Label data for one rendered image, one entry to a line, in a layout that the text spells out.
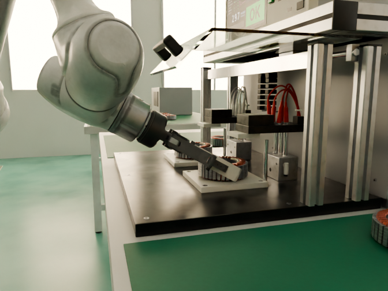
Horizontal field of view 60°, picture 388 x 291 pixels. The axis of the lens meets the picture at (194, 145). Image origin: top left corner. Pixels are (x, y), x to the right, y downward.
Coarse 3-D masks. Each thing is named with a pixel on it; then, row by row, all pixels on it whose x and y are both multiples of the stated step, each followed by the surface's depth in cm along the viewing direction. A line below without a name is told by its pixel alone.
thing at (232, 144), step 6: (228, 144) 104; (234, 144) 100; (240, 144) 99; (246, 144) 99; (228, 150) 105; (234, 150) 100; (240, 150) 99; (246, 150) 100; (234, 156) 100; (240, 156) 99; (246, 156) 100
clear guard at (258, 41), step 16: (208, 32) 50; (224, 32) 51; (240, 32) 51; (256, 32) 52; (272, 32) 52; (288, 32) 53; (304, 32) 54; (192, 48) 49; (208, 48) 70; (224, 48) 70; (240, 48) 70; (256, 48) 70; (272, 48) 70; (288, 48) 70; (304, 48) 70; (160, 64) 70; (176, 64) 49
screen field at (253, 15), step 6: (264, 0) 80; (252, 6) 86; (258, 6) 83; (246, 12) 90; (252, 12) 87; (258, 12) 84; (246, 18) 90; (252, 18) 87; (258, 18) 84; (246, 24) 90
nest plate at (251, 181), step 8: (184, 176) 80; (192, 176) 76; (200, 176) 76; (248, 176) 76; (256, 176) 76; (192, 184) 73; (200, 184) 69; (208, 184) 69; (216, 184) 69; (224, 184) 69; (232, 184) 69; (240, 184) 70; (248, 184) 70; (256, 184) 71; (264, 184) 71
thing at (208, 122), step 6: (210, 114) 97; (216, 114) 96; (222, 114) 96; (228, 114) 97; (204, 120) 102; (210, 120) 96; (216, 120) 96; (222, 120) 96; (228, 120) 97; (234, 120) 97; (204, 126) 96; (210, 126) 96; (216, 126) 97; (234, 138) 104
